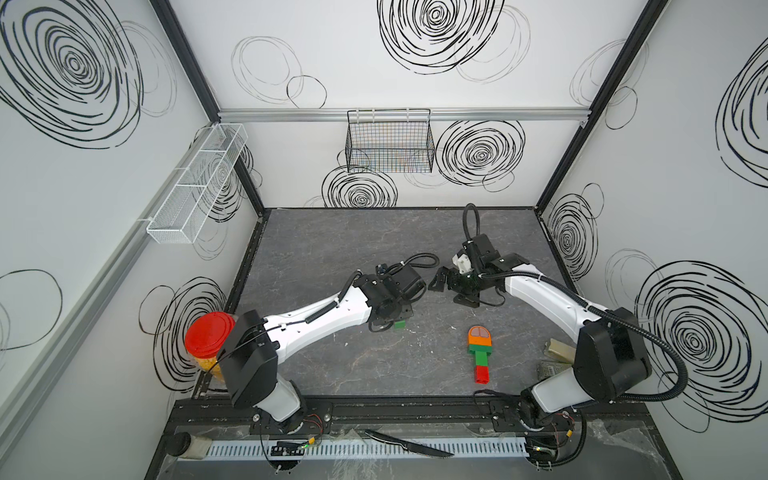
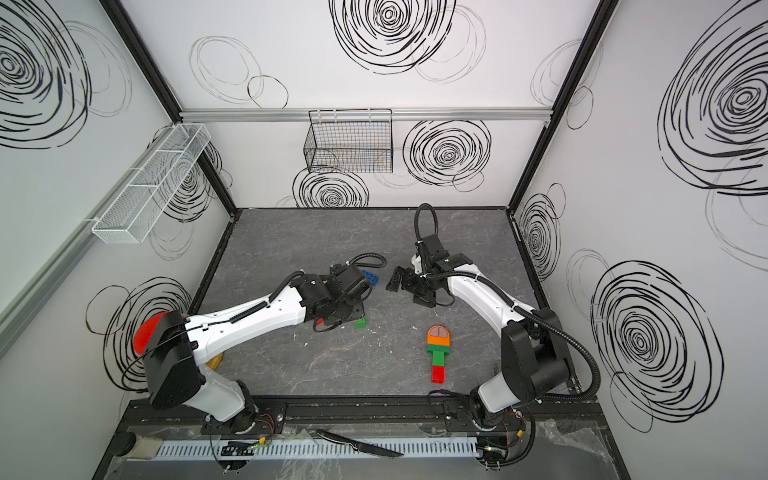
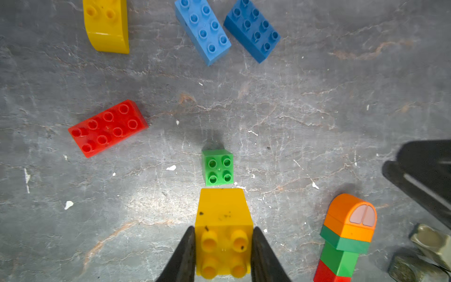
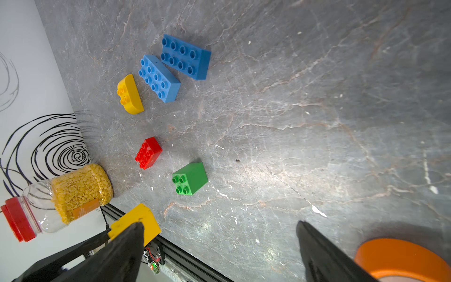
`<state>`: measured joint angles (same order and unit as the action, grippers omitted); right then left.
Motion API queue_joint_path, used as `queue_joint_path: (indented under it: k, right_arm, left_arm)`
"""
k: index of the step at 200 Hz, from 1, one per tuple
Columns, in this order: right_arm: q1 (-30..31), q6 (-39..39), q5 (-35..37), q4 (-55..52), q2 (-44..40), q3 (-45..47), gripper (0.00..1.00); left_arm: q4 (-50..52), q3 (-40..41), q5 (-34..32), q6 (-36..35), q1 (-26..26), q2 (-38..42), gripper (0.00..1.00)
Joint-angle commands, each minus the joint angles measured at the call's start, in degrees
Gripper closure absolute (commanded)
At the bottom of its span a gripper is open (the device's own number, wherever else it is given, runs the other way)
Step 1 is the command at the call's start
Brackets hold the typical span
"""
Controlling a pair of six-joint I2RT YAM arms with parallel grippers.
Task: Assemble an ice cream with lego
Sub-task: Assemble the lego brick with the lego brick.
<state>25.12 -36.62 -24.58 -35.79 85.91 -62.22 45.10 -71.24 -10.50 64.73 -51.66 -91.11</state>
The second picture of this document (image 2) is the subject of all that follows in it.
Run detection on orange half-round lego piece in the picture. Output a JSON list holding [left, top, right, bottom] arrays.
[[427, 325, 450, 340]]

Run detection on red small lego brick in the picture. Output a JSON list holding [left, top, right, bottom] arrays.
[[431, 365, 445, 385]]

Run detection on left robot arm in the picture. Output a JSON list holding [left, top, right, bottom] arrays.
[[132, 252, 387, 434]]

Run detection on dark blue lego brick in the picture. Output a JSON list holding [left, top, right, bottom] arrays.
[[362, 270, 379, 286]]

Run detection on red-lidded jar yellow contents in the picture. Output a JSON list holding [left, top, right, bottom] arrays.
[[133, 310, 228, 375]]

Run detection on white roll black cap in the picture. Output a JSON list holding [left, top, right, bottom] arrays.
[[107, 432, 163, 460]]

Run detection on black wire basket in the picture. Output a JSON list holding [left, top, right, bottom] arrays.
[[302, 108, 394, 173]]

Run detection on white slotted cable duct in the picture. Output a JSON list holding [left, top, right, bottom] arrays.
[[152, 437, 479, 461]]

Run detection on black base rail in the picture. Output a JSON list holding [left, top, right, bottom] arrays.
[[122, 392, 601, 436]]

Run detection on clear plastic wall shelf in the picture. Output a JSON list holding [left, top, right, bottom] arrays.
[[91, 123, 210, 244]]

